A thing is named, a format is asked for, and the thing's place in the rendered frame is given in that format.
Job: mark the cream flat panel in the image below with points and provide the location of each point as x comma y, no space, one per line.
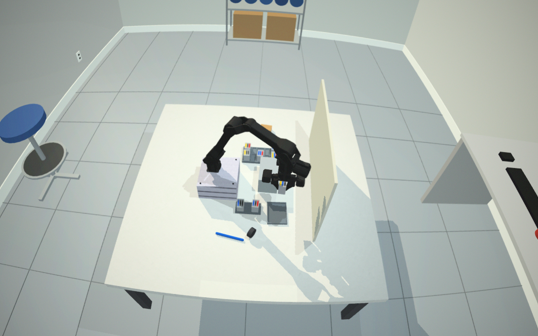
322,161

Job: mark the black short cylinder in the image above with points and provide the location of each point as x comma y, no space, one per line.
251,232

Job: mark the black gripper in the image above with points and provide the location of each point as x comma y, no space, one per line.
268,177

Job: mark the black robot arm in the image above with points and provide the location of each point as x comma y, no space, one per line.
284,148

